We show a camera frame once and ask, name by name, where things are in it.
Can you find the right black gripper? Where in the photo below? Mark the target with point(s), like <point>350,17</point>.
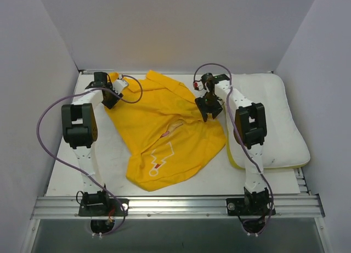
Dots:
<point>208,107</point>

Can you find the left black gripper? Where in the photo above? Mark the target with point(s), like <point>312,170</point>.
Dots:
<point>110,100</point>

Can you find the yellow pillowcase with print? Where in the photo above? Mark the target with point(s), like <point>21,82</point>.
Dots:
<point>163,129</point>

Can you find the white pillow with yellow edge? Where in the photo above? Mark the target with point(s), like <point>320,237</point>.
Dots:
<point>284,146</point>

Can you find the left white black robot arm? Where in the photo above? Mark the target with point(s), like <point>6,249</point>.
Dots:
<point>80,131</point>

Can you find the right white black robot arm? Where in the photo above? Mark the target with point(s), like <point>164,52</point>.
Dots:
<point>248,122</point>

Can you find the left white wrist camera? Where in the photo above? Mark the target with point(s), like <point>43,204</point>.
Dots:
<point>119,85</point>

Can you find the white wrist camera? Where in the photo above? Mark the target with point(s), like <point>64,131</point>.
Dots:
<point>199,85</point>
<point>119,85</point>

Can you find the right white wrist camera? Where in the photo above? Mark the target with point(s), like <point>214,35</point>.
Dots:
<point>199,85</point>

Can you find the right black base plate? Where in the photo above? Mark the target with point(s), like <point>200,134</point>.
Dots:
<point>237,207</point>

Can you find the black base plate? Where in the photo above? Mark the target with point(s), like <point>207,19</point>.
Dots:
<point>113,209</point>
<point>237,207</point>

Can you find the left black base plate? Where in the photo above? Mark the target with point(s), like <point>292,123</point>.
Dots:
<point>113,209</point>

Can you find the aluminium front rail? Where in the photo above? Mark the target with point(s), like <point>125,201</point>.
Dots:
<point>177,207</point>

